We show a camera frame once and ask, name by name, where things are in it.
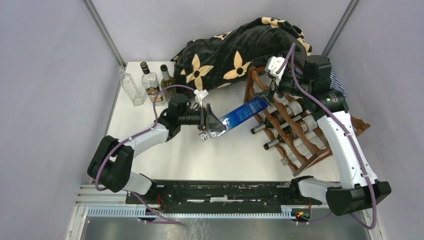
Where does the dark wine bottle front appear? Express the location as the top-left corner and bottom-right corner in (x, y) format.
(262, 114), (321, 152)

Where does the blue striped cloth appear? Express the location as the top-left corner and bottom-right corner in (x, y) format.
(294, 66), (347, 99)

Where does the green wine bottle back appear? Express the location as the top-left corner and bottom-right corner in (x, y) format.
(160, 64), (177, 102)

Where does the dark wine bottle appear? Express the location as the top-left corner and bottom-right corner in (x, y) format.
(250, 99), (307, 136)
(262, 114), (321, 152)

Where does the clear bottle black cap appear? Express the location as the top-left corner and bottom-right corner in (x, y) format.
(140, 61), (165, 106)

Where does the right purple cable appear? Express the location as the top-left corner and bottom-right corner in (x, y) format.
(274, 43), (378, 230)

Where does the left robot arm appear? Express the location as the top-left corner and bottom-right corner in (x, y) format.
(87, 94), (227, 204)

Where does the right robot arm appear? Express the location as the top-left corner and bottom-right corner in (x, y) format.
(260, 54), (392, 216)

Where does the black floral blanket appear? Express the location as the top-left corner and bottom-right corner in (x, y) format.
(171, 17), (312, 97)

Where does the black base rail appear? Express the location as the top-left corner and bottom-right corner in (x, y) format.
(140, 179), (322, 214)

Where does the blue liquid square bottle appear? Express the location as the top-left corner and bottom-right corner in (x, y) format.
(199, 97), (269, 142)

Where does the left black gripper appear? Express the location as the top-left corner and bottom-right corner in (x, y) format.
(178, 102), (226, 131)

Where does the tall clear glass bottle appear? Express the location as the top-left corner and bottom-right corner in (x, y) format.
(116, 65), (144, 106)

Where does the white slotted cable duct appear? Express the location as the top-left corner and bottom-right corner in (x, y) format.
(86, 205), (296, 220)

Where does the wooden wine rack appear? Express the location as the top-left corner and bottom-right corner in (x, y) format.
(243, 64), (371, 177)

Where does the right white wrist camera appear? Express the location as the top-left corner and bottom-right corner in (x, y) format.
(265, 56), (287, 80)

